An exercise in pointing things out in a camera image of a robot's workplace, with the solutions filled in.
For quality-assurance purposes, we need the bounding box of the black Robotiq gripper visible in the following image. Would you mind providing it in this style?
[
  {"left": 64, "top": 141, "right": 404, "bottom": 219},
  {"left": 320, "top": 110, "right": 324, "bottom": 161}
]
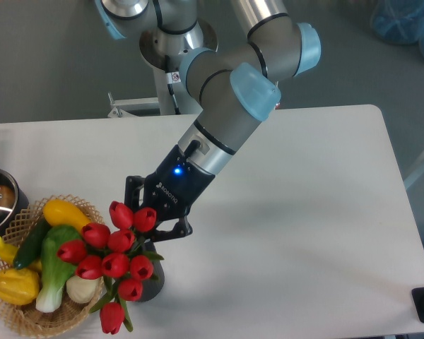
[{"left": 124, "top": 143, "right": 215, "bottom": 243}]

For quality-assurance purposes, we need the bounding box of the red tulip bouquet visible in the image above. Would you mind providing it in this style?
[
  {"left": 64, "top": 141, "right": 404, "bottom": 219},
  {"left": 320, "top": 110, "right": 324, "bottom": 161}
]
[{"left": 57, "top": 201, "right": 163, "bottom": 335}]

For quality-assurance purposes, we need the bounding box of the dark grey ribbed vase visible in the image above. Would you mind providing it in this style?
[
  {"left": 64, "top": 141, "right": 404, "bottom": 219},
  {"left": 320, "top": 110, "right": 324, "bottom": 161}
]
[{"left": 132, "top": 242, "right": 166, "bottom": 304}]

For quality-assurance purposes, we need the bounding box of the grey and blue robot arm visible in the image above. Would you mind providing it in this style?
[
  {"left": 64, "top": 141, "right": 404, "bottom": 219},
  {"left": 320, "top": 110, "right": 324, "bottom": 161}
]
[{"left": 95, "top": 1, "right": 321, "bottom": 242}]

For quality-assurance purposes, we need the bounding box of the yellow squash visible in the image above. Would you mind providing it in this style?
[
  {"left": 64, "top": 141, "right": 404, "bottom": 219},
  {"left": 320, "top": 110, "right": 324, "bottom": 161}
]
[{"left": 42, "top": 199, "right": 92, "bottom": 232}]

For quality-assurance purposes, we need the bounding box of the white onion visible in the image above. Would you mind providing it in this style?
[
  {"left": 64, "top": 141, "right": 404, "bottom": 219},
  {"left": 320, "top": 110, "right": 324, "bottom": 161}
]
[{"left": 66, "top": 275, "right": 100, "bottom": 304}]

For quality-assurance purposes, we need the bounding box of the green bok choy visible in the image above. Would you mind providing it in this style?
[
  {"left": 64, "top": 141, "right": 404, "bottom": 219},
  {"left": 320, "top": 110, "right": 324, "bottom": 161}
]
[{"left": 35, "top": 225, "right": 81, "bottom": 313}]

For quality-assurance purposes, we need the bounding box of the green cucumber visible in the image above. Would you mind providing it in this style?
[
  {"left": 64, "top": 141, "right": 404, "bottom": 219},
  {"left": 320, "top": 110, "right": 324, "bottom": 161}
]
[{"left": 13, "top": 218, "right": 52, "bottom": 270}]

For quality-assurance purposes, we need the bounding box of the small yellow gourd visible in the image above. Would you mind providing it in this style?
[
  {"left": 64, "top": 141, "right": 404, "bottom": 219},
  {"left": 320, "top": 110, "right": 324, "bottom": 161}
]
[{"left": 0, "top": 236, "right": 42, "bottom": 273}]

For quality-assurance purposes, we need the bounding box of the yellow bell pepper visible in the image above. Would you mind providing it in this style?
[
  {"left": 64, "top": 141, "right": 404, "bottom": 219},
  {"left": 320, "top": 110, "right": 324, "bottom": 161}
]
[{"left": 0, "top": 268, "right": 40, "bottom": 306}]

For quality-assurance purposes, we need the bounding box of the woven wicker basket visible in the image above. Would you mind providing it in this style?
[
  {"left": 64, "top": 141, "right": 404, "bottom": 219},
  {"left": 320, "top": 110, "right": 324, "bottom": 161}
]
[{"left": 0, "top": 195, "right": 104, "bottom": 338}]

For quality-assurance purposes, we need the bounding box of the blue plastic bag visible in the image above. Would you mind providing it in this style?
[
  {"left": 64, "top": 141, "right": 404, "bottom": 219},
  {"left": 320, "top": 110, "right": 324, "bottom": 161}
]
[{"left": 370, "top": 1, "right": 424, "bottom": 58}]

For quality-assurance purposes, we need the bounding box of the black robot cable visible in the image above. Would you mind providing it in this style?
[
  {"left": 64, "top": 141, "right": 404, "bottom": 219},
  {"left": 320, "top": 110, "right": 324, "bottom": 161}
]
[{"left": 164, "top": 55, "right": 182, "bottom": 115}]

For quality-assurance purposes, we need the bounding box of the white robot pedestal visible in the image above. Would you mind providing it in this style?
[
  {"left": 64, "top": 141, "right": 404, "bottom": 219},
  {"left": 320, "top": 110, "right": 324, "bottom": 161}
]
[{"left": 108, "top": 18, "right": 218, "bottom": 117}]

